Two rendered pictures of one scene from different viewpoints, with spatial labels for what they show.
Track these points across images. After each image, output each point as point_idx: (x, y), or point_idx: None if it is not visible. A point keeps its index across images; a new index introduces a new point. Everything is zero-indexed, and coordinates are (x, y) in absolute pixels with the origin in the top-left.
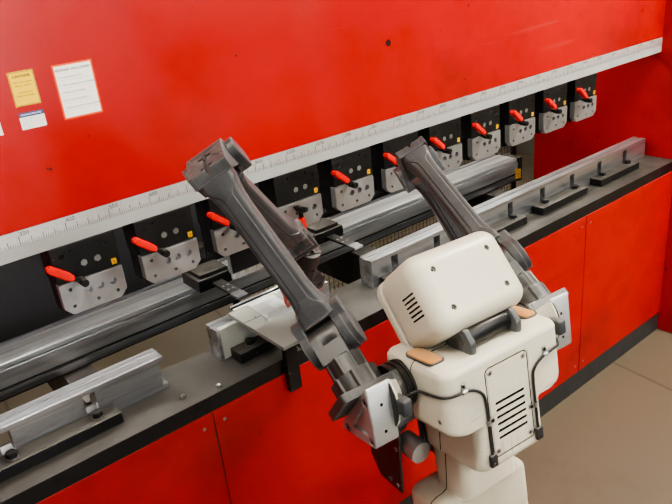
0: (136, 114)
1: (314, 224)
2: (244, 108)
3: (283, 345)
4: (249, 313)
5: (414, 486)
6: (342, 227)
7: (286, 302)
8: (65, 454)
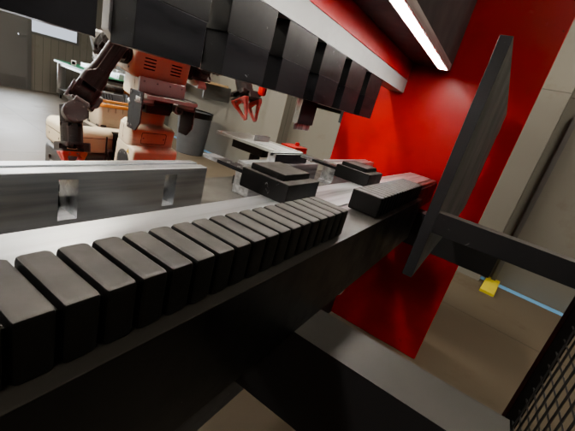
0: None
1: (289, 168)
2: None
3: (249, 133)
4: (287, 148)
5: (173, 131)
6: (242, 170)
7: (255, 117)
8: None
